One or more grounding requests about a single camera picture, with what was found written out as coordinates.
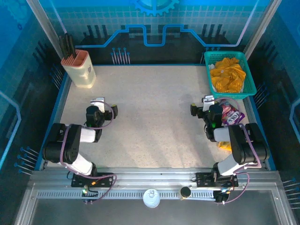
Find yellow t-shirt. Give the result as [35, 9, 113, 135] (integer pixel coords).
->
[209, 57, 247, 93]

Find purple candy bag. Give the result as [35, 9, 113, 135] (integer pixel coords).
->
[219, 99, 246, 126]

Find cream knife block orange top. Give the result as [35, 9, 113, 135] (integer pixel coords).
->
[60, 49, 97, 89]

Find yellow snack bag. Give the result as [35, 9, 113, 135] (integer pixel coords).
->
[217, 140, 233, 153]

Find teal plastic basket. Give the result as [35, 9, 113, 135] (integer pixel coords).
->
[203, 51, 257, 100]

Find black connector module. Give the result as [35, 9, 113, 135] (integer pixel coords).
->
[81, 185, 99, 205]
[213, 189, 229, 205]

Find black knob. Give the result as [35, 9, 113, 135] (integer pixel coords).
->
[180, 186, 192, 201]

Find white round can lid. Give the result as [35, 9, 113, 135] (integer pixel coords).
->
[142, 188, 161, 209]

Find black knife handle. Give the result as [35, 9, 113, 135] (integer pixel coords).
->
[64, 33, 71, 59]
[68, 34, 77, 58]
[59, 36, 67, 59]

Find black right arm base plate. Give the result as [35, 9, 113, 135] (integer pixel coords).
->
[195, 172, 239, 188]

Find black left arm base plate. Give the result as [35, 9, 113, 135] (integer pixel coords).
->
[71, 172, 114, 188]

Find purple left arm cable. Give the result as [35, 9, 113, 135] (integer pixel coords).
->
[60, 101, 117, 205]

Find aluminium frame rail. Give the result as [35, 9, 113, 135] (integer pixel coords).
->
[28, 167, 282, 188]

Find slotted grey cable duct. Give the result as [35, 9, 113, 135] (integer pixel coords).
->
[37, 190, 218, 199]

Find aluminium frame post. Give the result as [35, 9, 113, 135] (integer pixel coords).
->
[242, 0, 283, 56]
[25, 0, 68, 60]

